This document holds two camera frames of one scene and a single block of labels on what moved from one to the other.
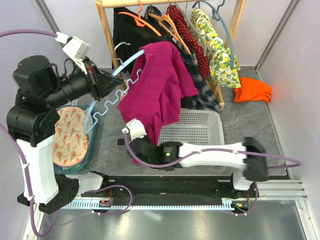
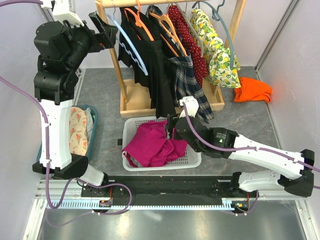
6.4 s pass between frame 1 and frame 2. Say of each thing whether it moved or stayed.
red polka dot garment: stayed
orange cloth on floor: stayed
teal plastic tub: stayed
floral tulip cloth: stayed
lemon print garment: stayed
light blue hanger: moved
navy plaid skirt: moved
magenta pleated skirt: moved
